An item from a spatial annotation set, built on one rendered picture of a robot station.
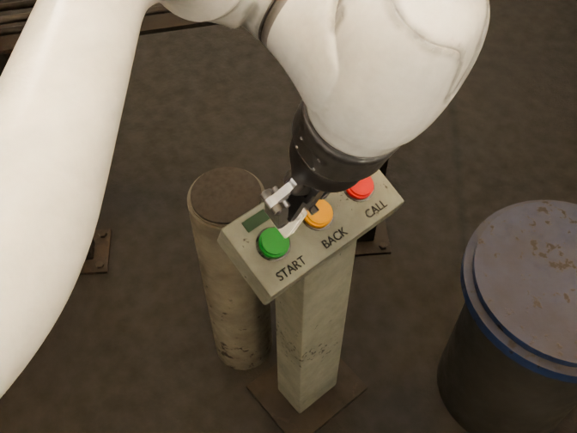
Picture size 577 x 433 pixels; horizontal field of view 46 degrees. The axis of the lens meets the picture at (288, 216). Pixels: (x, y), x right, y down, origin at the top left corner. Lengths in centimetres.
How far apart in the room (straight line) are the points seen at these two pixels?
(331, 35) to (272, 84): 150
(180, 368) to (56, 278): 120
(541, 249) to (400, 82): 74
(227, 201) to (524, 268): 47
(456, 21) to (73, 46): 22
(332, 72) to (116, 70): 17
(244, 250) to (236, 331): 44
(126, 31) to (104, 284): 125
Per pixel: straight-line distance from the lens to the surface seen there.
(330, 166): 56
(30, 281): 26
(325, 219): 89
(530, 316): 107
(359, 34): 43
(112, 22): 36
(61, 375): 151
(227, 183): 104
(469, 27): 44
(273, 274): 86
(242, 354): 137
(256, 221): 88
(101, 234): 165
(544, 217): 118
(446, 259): 161
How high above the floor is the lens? 132
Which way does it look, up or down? 54 degrees down
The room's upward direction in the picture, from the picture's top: straight up
